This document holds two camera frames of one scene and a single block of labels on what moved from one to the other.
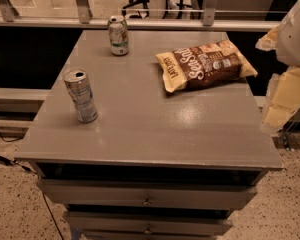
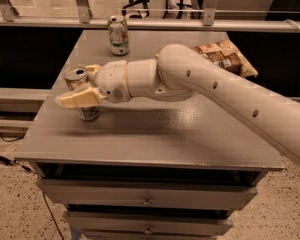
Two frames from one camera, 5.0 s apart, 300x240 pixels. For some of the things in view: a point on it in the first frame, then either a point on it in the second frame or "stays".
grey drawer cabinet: [150, 135] stays
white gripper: [295, 39] -> [112, 79]
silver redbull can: [77, 83] stays
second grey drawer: [148, 223] stays
